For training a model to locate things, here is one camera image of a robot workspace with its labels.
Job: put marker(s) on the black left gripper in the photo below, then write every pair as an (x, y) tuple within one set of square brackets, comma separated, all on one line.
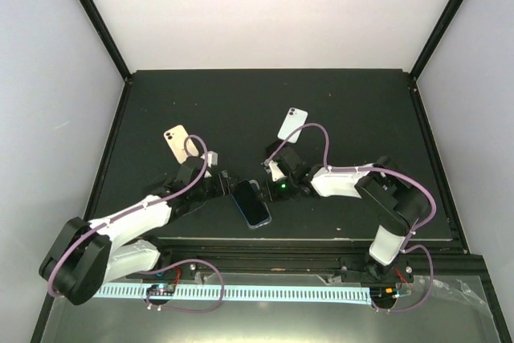
[(220, 192)]

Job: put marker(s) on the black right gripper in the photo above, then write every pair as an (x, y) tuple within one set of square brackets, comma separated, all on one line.
[(271, 193)]

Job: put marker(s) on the blue smartphone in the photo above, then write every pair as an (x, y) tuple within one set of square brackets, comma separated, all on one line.
[(254, 211)]

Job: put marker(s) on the white smartphone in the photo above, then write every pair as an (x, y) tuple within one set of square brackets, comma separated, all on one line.
[(293, 120)]

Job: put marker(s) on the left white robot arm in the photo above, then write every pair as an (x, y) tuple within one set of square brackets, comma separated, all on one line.
[(89, 254)]

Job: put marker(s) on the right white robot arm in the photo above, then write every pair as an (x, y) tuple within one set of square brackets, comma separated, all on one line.
[(401, 204)]

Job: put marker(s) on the black phone case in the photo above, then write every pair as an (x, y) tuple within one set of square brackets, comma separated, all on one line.
[(286, 159)]

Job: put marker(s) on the beige cased phone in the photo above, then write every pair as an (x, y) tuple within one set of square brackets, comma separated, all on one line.
[(175, 138)]

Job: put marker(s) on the left green circuit board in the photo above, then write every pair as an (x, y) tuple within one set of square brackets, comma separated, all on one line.
[(160, 290)]

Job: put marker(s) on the clear acrylic sheet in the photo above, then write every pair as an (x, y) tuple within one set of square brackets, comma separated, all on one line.
[(456, 312)]

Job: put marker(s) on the right circuit board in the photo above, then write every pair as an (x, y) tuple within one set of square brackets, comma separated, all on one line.
[(389, 293)]

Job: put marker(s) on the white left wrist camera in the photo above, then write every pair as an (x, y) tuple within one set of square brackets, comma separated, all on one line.
[(211, 159)]

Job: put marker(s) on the white slotted cable duct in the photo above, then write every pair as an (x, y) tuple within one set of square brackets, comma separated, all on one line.
[(250, 293)]

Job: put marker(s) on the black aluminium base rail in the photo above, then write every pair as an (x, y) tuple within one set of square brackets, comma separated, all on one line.
[(348, 260)]

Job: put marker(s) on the left black frame post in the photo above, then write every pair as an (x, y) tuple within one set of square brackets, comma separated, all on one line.
[(97, 21)]

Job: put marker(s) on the black frame post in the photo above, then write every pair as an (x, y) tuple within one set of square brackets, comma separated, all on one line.
[(445, 19), (97, 21)]

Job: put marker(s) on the right black frame post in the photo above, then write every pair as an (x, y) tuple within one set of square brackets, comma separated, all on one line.
[(445, 19)]

